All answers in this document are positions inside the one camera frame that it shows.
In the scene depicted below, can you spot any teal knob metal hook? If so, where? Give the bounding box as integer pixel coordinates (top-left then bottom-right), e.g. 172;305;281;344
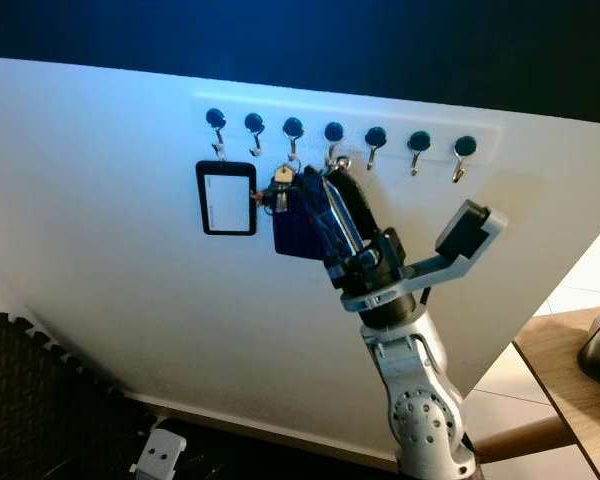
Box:
452;135;479;184
322;121;346;166
244;112;266;158
363;125;388;171
406;130;431;177
206;107;228;161
282;117;305;163

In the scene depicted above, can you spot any navy card holder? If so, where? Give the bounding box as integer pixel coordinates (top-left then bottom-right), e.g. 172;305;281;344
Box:
272;175;326;257

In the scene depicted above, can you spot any round wooden table leg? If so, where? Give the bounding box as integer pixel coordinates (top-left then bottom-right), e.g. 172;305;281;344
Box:
475;415;576;464

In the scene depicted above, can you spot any gold and silver key pair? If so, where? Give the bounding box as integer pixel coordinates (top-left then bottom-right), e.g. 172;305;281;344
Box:
255;164;296;213

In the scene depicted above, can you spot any white partition board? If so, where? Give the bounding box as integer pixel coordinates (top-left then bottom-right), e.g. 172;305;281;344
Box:
0;57;600;471

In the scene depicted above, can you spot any black frame badge holder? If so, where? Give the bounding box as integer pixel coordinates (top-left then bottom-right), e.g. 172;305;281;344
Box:
195;160;259;237

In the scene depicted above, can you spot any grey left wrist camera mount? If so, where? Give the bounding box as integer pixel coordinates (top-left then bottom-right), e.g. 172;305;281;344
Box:
135;428;187;480

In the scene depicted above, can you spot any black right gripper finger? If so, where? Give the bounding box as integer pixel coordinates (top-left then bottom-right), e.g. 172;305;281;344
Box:
315;168;381;271
340;170;386;246

